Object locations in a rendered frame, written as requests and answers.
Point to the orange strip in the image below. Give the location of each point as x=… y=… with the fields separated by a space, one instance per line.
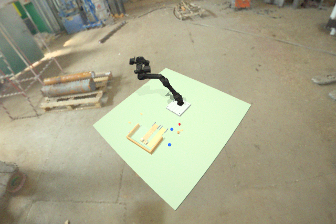
x=154 y=127

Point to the pale yellow flat strip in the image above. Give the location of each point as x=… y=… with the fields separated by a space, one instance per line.
x=161 y=131

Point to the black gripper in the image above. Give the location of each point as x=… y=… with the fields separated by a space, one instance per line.
x=146 y=62

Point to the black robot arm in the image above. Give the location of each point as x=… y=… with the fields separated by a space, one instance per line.
x=142 y=74

